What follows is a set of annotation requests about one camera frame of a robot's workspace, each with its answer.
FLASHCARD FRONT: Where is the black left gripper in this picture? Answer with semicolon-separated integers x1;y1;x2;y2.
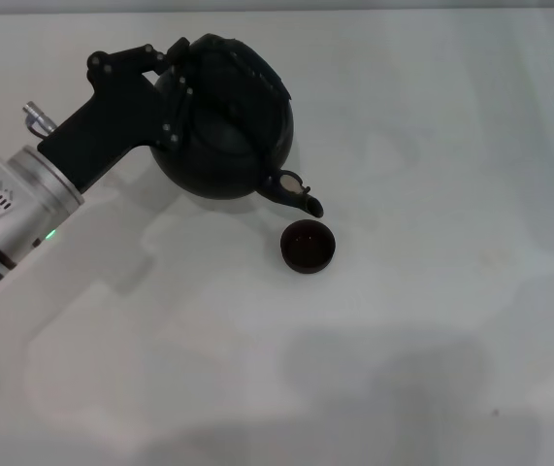
37;37;196;190

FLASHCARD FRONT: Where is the small dark brown teacup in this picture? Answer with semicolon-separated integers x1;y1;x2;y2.
279;218;337;276

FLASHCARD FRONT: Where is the metal plug with black cable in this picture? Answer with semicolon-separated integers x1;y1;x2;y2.
22;100;58;138

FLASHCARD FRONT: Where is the black round teapot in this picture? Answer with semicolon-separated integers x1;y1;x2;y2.
148;32;326;218

